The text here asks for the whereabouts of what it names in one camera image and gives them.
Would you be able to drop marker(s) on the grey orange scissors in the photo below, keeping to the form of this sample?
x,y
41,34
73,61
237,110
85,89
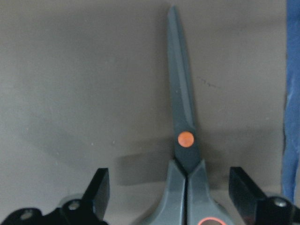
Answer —
x,y
186,199

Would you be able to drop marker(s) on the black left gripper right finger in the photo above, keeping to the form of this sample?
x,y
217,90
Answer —
x,y
244,194

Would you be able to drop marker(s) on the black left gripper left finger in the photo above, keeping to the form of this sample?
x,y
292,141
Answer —
x,y
97,194

